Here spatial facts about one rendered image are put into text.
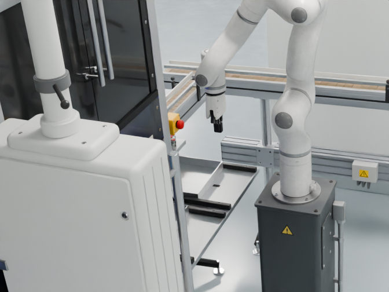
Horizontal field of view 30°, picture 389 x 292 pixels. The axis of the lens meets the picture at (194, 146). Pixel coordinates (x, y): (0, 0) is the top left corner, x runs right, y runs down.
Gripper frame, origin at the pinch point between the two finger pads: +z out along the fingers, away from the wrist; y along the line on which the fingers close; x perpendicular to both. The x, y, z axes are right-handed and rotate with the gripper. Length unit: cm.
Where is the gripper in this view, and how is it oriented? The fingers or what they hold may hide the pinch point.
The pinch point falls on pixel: (218, 127)
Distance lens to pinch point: 281.8
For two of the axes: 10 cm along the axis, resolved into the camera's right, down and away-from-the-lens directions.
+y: -4.0, 4.6, -7.9
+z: 0.9, 8.8, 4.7
